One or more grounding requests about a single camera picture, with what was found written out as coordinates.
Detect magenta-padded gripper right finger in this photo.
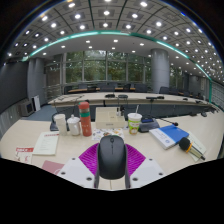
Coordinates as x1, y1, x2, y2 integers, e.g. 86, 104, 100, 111
124, 143, 167, 190

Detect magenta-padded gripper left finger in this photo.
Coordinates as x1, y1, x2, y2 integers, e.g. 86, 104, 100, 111
57, 142, 101, 190

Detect black computer mouse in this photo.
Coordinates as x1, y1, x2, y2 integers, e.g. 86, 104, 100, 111
97, 134, 128, 181

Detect pink mouse pad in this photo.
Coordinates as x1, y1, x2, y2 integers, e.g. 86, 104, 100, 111
41, 159, 65, 175

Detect white booklet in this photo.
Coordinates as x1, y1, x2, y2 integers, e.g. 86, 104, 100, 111
32, 130, 60, 156

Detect blue and white book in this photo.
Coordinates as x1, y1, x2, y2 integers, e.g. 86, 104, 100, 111
148, 124, 190, 150

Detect dark conference microphone unit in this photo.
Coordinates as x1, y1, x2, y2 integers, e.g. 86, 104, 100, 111
138, 115, 179, 134
49, 111, 61, 132

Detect black handheld microphone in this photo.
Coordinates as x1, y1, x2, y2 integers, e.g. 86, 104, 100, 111
178, 136, 207, 161

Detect plain white paper cup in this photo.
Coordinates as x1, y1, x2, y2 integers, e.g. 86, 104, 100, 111
53, 113, 68, 136

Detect colourful printed flyer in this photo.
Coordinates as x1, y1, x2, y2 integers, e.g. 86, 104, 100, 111
91, 128, 125, 143

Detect printed paper cup with straw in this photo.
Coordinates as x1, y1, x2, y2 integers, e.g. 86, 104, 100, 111
127, 104, 143, 136

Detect red thermos bottle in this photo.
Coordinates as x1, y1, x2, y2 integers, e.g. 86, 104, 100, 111
78, 101, 93, 137

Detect beige cardboard box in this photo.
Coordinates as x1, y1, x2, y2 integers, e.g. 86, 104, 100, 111
94, 106, 126, 130

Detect long curved conference desk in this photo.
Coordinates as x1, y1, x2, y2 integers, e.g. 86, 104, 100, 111
48, 92, 218, 116

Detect dark office chairs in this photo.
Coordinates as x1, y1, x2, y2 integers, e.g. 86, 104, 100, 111
63, 82, 208, 98

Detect ceiling lights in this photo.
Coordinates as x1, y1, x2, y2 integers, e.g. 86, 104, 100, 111
6, 0, 224, 81

